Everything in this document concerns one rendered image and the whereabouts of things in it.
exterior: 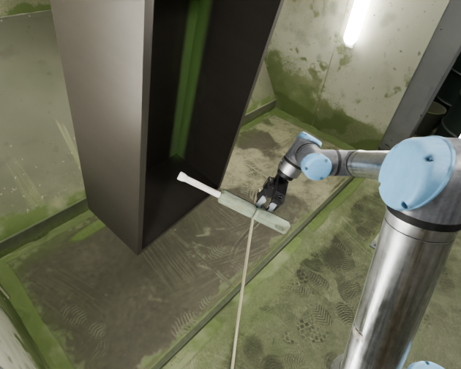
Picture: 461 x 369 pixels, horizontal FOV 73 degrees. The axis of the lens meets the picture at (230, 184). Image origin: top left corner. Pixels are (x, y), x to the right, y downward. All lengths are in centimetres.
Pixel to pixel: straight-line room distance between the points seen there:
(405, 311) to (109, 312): 152
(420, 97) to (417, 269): 224
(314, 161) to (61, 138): 164
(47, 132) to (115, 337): 125
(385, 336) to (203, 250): 147
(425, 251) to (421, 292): 8
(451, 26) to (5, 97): 274
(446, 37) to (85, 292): 271
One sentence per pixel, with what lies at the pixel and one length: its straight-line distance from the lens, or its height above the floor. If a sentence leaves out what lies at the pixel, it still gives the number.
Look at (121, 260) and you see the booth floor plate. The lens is 204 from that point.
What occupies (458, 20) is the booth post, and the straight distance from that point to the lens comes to 264.
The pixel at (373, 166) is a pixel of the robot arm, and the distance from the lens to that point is 95.
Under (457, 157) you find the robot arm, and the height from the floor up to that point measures 145.
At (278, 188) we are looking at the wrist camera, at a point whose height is 91.
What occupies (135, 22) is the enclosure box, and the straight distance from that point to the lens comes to 76.
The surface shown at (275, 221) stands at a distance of 126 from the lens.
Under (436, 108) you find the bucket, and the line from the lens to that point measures 392.
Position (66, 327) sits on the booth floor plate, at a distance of 192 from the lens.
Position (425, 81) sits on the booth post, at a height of 81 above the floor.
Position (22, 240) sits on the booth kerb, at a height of 10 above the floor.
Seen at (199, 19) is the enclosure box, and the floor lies 131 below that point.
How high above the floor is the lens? 171
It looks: 43 degrees down
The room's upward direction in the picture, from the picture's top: 6 degrees clockwise
